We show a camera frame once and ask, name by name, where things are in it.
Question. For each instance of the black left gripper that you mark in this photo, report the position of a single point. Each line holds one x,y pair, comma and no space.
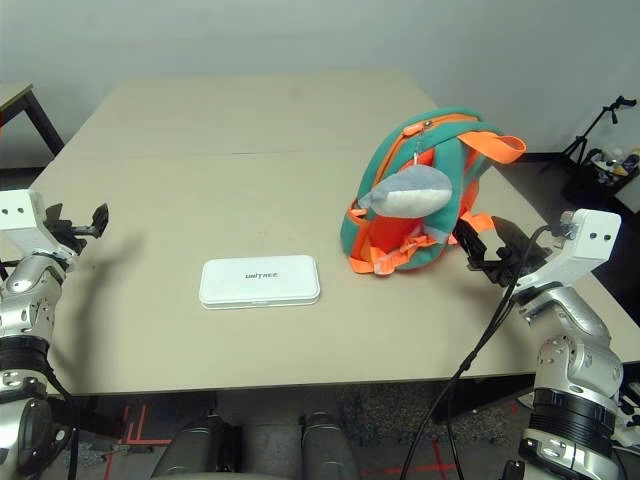
62,235

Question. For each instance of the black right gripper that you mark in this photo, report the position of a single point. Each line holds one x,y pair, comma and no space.
515,262

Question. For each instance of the teal and orange backpack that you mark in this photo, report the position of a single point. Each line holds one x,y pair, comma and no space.
450,160

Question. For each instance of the grey white plush toy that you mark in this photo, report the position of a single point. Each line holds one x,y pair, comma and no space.
410,192

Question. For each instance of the white Unitree pencil case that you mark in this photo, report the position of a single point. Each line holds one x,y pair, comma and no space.
260,290

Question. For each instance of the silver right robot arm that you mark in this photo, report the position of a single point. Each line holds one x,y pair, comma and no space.
575,360

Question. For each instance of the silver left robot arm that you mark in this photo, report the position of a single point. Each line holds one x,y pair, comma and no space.
30,310

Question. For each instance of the black bin with items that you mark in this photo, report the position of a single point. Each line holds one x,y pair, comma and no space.
585,190

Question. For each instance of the beige side table black legs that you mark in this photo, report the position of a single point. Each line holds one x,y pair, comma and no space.
15,95

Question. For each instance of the black tripod stand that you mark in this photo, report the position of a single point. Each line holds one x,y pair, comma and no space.
613,111

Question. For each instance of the white power strip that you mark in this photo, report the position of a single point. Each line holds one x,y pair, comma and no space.
631,425

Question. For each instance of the grey left robot leg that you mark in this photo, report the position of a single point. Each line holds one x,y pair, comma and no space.
200,445

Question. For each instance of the grey robot leg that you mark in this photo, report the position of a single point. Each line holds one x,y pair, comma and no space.
325,445
200,445

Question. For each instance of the grey right robot leg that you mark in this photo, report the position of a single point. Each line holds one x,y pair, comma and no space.
325,445

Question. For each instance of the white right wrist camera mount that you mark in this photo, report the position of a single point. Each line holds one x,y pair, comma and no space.
590,240

